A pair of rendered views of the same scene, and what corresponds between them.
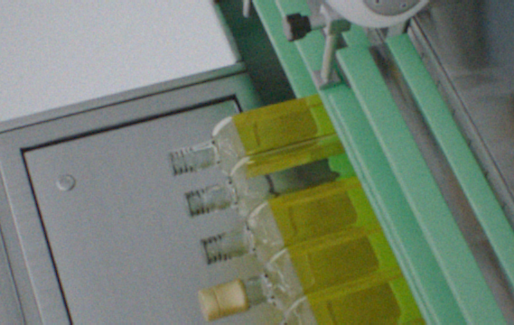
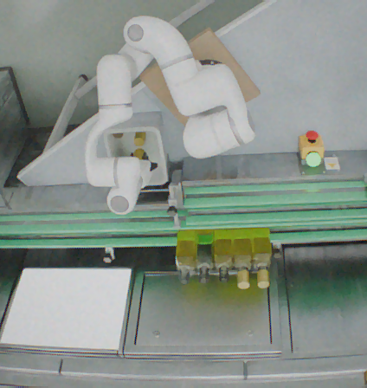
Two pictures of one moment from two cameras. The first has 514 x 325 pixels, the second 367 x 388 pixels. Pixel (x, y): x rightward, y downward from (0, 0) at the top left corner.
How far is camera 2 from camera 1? 83 cm
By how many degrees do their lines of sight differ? 39
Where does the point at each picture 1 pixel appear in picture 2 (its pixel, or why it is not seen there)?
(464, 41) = (198, 173)
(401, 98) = (209, 196)
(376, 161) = (217, 218)
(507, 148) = (241, 175)
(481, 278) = (280, 195)
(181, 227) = (190, 303)
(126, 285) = (208, 325)
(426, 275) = (263, 217)
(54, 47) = (93, 322)
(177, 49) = (115, 284)
